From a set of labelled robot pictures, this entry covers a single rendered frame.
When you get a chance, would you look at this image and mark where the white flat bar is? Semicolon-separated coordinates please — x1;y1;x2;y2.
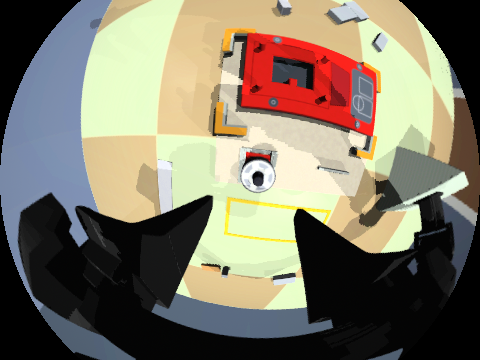
157;160;173;215

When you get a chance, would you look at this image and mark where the white and black wheel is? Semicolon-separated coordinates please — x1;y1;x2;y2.
240;156;276;193

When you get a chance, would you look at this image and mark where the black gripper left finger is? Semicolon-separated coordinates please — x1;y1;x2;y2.
75;195;213;309

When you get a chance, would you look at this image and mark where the orange-brown flat block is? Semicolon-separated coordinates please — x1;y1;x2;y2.
201;264;221;272

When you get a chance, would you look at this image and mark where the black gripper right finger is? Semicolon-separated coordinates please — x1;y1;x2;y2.
293;208;419;324

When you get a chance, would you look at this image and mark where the yellow rectangular outline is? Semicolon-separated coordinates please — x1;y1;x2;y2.
224;197;331;243

